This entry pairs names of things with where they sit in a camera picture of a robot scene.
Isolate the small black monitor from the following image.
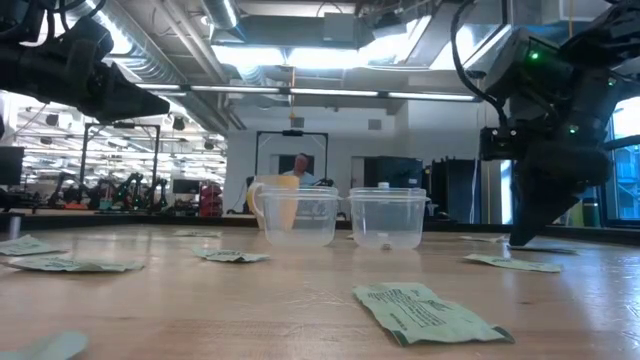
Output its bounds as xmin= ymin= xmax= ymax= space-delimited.
xmin=172 ymin=178 xmax=201 ymax=195

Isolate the person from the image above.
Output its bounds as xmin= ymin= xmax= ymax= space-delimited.
xmin=281 ymin=152 xmax=317 ymax=187

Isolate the silver ventilation duct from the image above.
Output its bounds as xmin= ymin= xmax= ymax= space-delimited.
xmin=199 ymin=0 xmax=241 ymax=30

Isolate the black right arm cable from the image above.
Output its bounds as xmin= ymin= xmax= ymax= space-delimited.
xmin=449 ymin=0 xmax=510 ymax=126

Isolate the tall black cabinet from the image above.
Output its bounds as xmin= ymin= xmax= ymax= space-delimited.
xmin=429 ymin=158 xmax=481 ymax=225

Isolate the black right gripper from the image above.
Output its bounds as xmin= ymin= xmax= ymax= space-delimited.
xmin=508 ymin=142 xmax=614 ymax=247

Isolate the clear plastic container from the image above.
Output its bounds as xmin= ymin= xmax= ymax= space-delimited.
xmin=255 ymin=185 xmax=342 ymax=248
xmin=348 ymin=187 xmax=431 ymax=251

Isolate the green bottle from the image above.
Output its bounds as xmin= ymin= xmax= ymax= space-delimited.
xmin=582 ymin=197 xmax=600 ymax=228

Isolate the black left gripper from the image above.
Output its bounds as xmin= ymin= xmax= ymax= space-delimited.
xmin=0 ymin=17 xmax=171 ymax=124

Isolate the yellow mug white handle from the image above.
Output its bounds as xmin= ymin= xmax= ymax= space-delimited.
xmin=246 ymin=174 xmax=300 ymax=231

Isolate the black camera gantry frame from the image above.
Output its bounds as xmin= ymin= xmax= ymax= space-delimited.
xmin=79 ymin=121 xmax=162 ymax=201
xmin=255 ymin=129 xmax=330 ymax=176

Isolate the long ceiling light bar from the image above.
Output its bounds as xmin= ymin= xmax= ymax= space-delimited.
xmin=134 ymin=83 xmax=476 ymax=103

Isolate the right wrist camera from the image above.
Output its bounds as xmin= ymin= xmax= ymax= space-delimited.
xmin=478 ymin=125 xmax=521 ymax=162

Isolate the red rack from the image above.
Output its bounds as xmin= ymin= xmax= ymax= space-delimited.
xmin=199 ymin=183 xmax=224 ymax=217

